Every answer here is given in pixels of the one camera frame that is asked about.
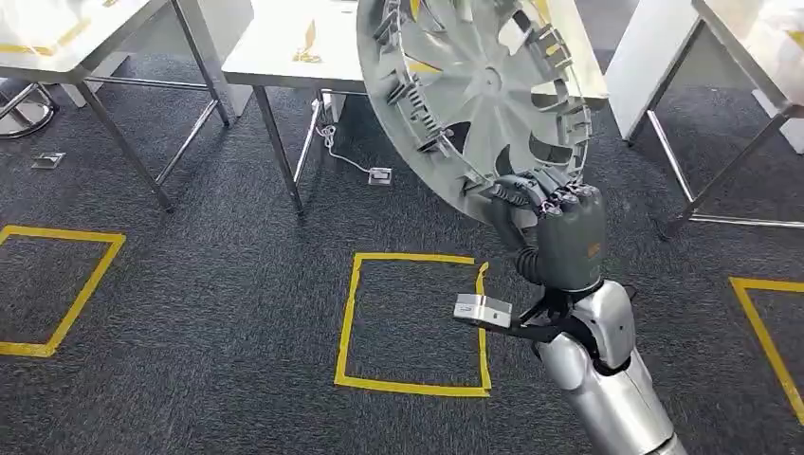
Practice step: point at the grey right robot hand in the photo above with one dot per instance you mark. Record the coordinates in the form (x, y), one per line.
(571, 245)

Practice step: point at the silver plastic wheel hubcap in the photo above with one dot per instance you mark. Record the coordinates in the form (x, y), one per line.
(465, 94)

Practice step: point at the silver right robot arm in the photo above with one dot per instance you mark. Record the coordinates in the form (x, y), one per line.
(619, 402)

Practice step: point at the steel floor socket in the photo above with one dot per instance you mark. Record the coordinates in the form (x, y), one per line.
(48, 161)
(380, 176)

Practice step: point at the yellow floor tape square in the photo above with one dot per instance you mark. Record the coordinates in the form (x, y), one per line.
(94, 276)
(348, 314)
(763, 339)

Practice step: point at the steel table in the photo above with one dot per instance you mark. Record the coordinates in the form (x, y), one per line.
(741, 50)
(283, 50)
(94, 38)

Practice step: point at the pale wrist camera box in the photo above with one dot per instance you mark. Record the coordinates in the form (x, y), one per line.
(482, 311)

